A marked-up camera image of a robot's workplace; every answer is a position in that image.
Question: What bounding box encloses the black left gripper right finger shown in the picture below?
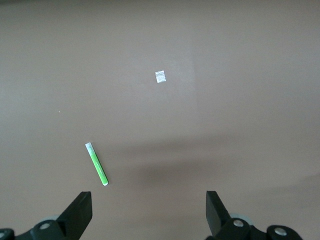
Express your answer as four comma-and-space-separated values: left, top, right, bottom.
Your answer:
205, 190, 305, 240

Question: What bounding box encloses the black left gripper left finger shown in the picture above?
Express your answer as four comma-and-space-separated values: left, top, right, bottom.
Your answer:
0, 190, 94, 240

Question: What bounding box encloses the green highlighter pen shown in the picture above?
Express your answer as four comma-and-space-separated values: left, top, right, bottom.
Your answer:
85, 142, 110, 187

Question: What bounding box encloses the small clear tape patch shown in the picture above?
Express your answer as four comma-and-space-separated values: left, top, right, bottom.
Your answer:
154, 70, 168, 84

